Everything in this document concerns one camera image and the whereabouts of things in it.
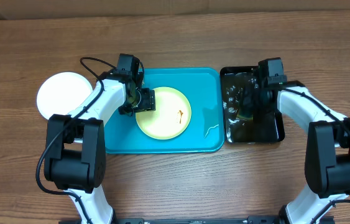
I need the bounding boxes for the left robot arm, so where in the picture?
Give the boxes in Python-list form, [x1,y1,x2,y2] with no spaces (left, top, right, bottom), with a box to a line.
[35,68,155,223]

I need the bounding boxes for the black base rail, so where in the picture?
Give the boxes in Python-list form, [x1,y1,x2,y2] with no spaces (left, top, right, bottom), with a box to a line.
[58,215,287,224]

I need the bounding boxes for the green yellow sponge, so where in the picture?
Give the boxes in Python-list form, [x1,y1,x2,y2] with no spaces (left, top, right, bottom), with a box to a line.
[236,113,253,121]

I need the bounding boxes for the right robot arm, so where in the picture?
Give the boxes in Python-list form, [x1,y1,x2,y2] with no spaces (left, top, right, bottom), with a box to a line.
[240,82,350,223]

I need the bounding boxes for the yellow-green plate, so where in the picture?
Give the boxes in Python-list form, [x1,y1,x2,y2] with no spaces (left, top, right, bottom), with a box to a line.
[136,87,192,140]

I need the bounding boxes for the blue plastic tray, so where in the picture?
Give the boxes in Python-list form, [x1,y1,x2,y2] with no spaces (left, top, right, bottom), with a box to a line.
[104,68,224,154]

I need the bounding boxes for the white plate with stain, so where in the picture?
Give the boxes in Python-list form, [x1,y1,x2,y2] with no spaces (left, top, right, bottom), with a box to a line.
[36,72,93,119]

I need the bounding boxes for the black water tray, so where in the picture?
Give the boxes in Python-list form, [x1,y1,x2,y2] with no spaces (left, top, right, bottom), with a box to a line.
[219,66,285,144]

